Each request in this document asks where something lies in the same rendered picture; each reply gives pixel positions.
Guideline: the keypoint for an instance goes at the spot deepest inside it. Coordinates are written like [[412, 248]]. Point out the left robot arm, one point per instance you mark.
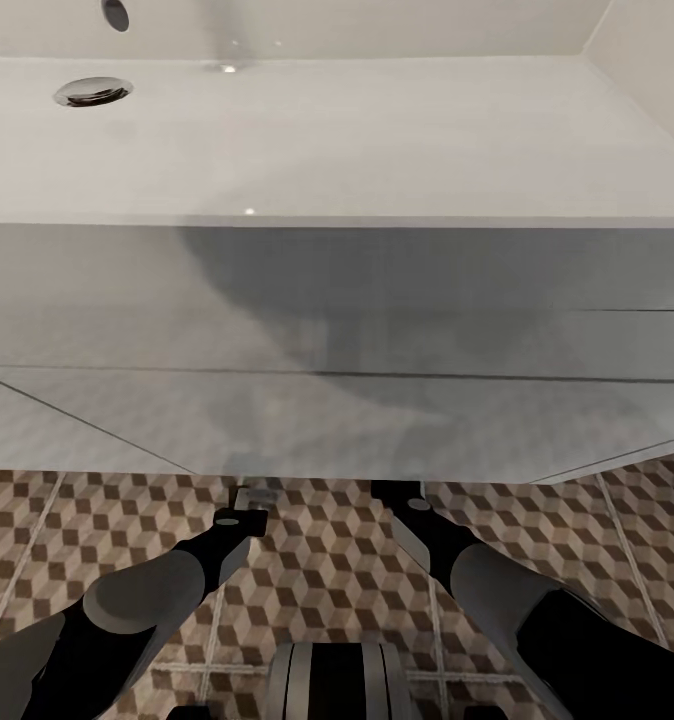
[[76, 664]]

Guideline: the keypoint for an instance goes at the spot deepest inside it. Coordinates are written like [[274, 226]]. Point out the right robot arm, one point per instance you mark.
[[570, 652]]

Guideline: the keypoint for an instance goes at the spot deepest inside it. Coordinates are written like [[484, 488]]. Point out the furniture sink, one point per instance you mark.
[[407, 240]]

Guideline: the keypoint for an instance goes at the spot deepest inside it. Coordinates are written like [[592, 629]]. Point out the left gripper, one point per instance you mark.
[[257, 519]]

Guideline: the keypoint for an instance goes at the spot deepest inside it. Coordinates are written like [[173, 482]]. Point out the robot trunk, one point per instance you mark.
[[337, 681]]

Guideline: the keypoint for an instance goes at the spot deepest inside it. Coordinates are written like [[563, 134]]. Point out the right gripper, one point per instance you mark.
[[383, 489]]

